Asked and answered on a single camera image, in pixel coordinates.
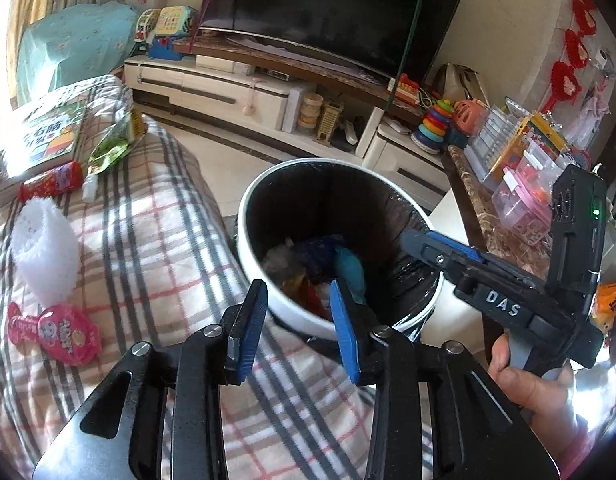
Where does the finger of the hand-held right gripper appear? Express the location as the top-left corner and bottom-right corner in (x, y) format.
(427, 231), (550, 292)
(399, 229), (470, 287)

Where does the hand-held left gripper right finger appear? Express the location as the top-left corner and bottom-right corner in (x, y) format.
(330, 279), (561, 480)

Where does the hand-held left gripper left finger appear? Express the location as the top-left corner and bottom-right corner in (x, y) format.
(33, 279), (269, 480)

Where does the white round trash bin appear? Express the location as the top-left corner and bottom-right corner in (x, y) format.
(236, 157), (445, 343)

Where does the teal plastic item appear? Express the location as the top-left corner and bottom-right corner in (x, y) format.
(333, 246), (366, 306)

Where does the person's right forearm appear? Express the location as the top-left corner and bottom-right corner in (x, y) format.
(530, 400), (616, 480)

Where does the person's right hand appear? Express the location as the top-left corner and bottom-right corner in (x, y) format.
(487, 332), (589, 443)

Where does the marble top side table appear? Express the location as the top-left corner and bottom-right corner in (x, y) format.
(429, 145), (556, 361)

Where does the orange packet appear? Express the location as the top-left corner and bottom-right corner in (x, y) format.
(589, 279), (616, 334)

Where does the pink clear plastic box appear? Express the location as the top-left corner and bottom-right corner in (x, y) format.
(492, 156), (560, 247)

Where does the clear plastic organizer box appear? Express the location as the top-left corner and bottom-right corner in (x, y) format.
(462, 106), (520, 182)

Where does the pink ball toy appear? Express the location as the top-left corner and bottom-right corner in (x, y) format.
(453, 98), (490, 137)

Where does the yellow wooden toy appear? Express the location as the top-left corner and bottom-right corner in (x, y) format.
(315, 100), (345, 147)

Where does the brown bag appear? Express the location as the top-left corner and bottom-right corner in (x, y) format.
(432, 62), (487, 107)

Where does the stack of round containers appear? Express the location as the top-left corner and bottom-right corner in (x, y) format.
(296, 92), (325, 134)

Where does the pink candy packet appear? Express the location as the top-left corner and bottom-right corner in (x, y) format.
(7, 301), (103, 367)

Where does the green stick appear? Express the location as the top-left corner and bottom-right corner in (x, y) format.
(387, 0), (432, 112)

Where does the white foam fruit net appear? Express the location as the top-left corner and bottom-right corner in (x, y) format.
(12, 196), (82, 302)

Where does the green snack packet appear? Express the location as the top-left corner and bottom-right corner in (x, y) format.
(87, 109), (147, 174)

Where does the black television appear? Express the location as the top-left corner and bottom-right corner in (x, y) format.
(198, 0), (470, 87)

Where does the red tube snack packet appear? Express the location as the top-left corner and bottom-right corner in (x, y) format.
(18, 161), (85, 204)

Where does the white TV cabinet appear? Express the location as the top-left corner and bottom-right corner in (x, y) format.
(123, 39), (452, 197)

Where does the colourful picture book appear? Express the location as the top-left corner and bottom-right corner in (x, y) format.
(0, 96), (92, 182)

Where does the pink stick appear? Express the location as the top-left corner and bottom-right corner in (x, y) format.
(187, 0), (230, 57)

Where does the toy cash register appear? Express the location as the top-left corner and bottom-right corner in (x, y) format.
(148, 6), (200, 62)

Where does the white and green toy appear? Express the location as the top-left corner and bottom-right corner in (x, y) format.
(134, 9), (156, 43)

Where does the teal cloth-covered furniture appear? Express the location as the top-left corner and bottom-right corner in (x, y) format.
(15, 2), (140, 107)

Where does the rainbow stacking ring toy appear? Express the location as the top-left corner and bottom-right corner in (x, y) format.
(411, 98), (455, 154)

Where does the red heart wall garland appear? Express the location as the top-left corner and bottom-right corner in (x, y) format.
(537, 0), (597, 117)

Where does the white security camera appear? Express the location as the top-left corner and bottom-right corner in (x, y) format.
(592, 47), (616, 72)

